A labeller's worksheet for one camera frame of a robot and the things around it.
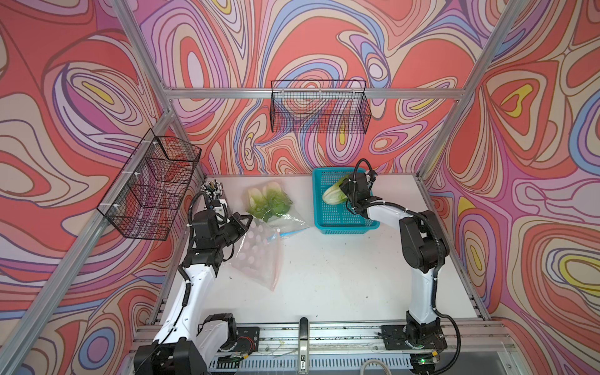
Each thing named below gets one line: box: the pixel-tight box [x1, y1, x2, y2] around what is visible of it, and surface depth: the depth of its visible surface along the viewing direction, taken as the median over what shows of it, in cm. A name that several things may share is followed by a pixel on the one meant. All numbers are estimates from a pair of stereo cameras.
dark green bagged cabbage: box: [246, 181, 294, 222], surface depth 101 cm
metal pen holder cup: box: [200, 178, 223, 200], surface depth 93 cm
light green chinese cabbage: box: [321, 174, 350, 206], surface depth 107 cm
